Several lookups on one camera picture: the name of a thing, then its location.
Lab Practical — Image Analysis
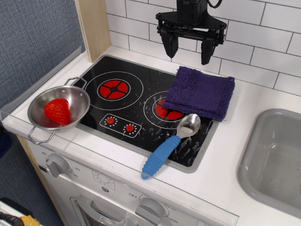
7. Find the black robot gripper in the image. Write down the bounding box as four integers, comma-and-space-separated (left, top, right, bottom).
156, 0, 227, 65

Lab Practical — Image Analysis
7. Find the red plastic pepper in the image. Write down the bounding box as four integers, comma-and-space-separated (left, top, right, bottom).
44, 98, 71, 126

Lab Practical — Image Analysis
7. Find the purple terry towel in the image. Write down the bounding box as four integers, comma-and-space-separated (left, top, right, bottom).
163, 66, 235, 122

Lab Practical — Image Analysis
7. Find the black toy stove top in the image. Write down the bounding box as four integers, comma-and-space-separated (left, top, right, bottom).
70, 55, 222, 174

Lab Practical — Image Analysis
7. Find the grey sink basin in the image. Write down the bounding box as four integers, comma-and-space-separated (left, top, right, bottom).
238, 109, 301, 218

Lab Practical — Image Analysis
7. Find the grey right oven knob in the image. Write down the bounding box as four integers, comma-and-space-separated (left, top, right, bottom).
135, 198, 166, 226

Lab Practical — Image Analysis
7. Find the grey oven knob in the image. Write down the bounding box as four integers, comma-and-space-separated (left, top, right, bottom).
46, 153, 69, 178
135, 198, 166, 226

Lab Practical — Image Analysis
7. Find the grey left oven knob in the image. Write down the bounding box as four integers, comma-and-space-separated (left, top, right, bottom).
46, 153, 69, 178

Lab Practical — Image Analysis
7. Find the yellow and black object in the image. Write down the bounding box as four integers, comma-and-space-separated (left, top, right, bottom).
0, 212, 41, 226

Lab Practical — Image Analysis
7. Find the spoon with blue ribbed handle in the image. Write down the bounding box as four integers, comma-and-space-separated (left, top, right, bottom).
141, 114, 201, 179

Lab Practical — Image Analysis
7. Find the wooden side post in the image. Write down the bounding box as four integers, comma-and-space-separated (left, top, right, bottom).
75, 0, 111, 63

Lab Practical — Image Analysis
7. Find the steel bowl with wire handles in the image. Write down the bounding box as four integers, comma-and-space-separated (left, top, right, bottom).
27, 77, 90, 144

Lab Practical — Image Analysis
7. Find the silver oven door handle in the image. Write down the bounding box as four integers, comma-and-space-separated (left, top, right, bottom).
71, 196, 137, 226

